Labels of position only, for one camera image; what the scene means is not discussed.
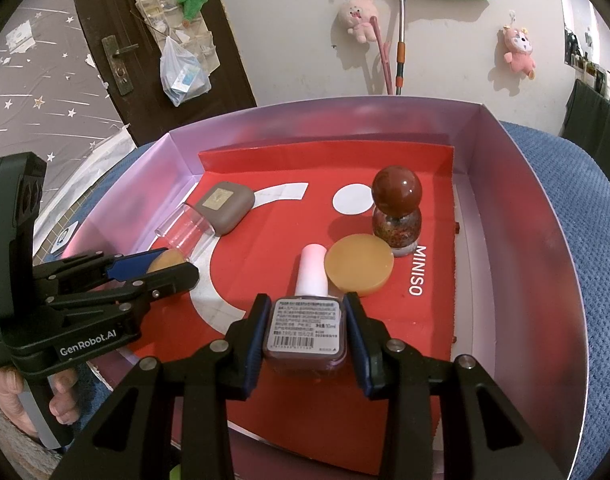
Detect brass door handle plate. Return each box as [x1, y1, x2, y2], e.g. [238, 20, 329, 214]
[101, 35, 140, 96]

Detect person's left hand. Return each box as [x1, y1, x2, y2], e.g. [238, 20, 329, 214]
[0, 365, 82, 441]

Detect pink plush white face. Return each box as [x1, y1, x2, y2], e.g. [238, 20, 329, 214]
[500, 25, 537, 80]

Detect pink stick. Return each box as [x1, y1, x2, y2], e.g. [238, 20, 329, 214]
[370, 16, 393, 96]

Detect clear plastic cup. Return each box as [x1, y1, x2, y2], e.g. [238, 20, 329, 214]
[155, 202, 218, 261]

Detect dark wooden door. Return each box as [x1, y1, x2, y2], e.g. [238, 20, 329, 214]
[67, 0, 258, 146]

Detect beige fluffy rug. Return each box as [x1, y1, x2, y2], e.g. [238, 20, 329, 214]
[0, 410, 60, 480]

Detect dark-clothed side table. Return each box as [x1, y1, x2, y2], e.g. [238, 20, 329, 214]
[560, 79, 610, 181]

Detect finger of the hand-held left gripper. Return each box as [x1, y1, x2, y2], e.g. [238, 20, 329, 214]
[49, 261, 201, 332]
[32, 247, 170, 293]

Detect glitter bottle brown ball cap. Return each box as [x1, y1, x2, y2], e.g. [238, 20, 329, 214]
[372, 166, 423, 259]

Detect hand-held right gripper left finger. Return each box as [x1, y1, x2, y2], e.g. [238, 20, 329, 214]
[50, 292, 273, 480]

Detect hanging pocket organizer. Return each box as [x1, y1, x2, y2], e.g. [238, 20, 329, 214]
[112, 0, 221, 91]

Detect purple cardboard box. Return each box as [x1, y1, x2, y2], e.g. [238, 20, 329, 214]
[62, 101, 588, 480]

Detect orange round soap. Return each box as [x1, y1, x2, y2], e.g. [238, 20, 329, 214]
[325, 234, 393, 296]
[146, 250, 191, 276]

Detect white wireless charger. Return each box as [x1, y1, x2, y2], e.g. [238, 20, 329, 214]
[52, 222, 80, 253]

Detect pink nail polish bottle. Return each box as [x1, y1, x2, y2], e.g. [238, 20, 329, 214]
[262, 243, 347, 378]

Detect red paper liner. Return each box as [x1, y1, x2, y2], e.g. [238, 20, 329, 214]
[117, 145, 458, 476]

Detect silver mop handle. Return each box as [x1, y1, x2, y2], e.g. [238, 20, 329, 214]
[394, 0, 407, 96]

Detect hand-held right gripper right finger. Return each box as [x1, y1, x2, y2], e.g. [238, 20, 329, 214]
[341, 291, 568, 480]

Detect pink bunny plush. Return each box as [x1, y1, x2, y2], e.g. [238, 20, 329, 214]
[339, 0, 378, 43]

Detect clear plastic bag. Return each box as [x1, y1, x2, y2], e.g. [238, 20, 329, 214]
[160, 37, 212, 107]

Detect row of small trinkets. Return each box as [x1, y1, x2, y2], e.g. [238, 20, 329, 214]
[564, 27, 610, 106]

